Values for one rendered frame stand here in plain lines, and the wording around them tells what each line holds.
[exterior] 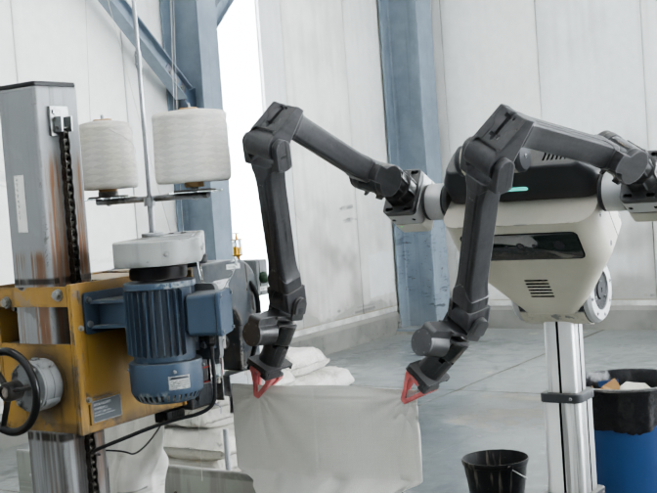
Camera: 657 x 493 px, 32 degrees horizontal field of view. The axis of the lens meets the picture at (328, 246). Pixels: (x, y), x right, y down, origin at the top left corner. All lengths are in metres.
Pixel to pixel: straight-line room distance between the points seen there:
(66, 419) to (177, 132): 0.64
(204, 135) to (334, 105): 8.17
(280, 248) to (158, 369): 0.40
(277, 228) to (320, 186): 7.79
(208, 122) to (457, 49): 9.01
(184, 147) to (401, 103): 8.99
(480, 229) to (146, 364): 0.73
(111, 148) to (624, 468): 2.65
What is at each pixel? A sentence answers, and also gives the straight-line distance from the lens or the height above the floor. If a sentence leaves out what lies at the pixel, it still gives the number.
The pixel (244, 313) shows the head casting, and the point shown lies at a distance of 2.79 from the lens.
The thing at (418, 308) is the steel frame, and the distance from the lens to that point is 11.36.
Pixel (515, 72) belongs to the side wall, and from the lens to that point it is 11.06.
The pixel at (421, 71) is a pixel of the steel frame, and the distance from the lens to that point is 11.10.
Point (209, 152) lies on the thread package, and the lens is 2.41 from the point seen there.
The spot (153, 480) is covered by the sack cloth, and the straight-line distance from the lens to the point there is 2.94.
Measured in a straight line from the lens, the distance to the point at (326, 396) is 2.54.
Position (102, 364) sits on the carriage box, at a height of 1.16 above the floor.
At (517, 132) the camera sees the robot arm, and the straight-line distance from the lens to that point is 2.12.
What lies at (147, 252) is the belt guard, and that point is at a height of 1.39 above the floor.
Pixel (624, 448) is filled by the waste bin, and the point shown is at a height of 0.42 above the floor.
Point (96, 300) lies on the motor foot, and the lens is 2.39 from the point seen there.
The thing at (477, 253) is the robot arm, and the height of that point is 1.35.
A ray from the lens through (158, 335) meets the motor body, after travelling 2.31.
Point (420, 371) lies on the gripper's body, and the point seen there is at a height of 1.10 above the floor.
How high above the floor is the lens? 1.50
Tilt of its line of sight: 3 degrees down
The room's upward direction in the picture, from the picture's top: 4 degrees counter-clockwise
